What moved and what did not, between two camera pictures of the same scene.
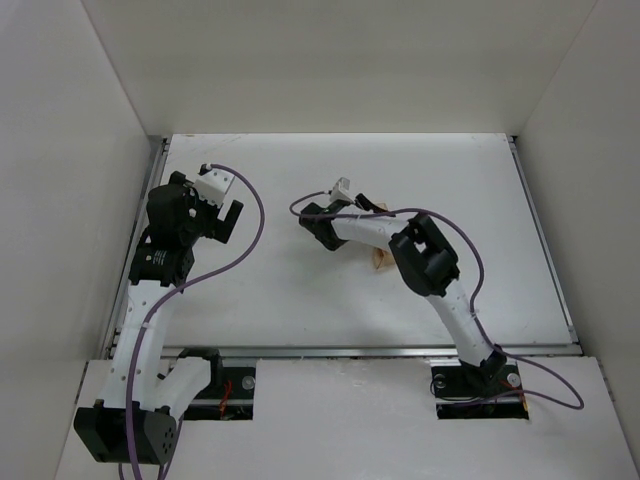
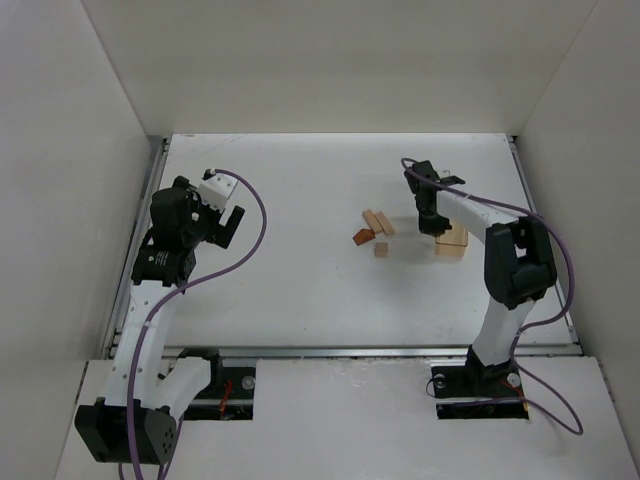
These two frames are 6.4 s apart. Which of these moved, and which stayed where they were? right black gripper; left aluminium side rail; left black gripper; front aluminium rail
Moved: right black gripper
Stayed: front aluminium rail; left aluminium side rail; left black gripper
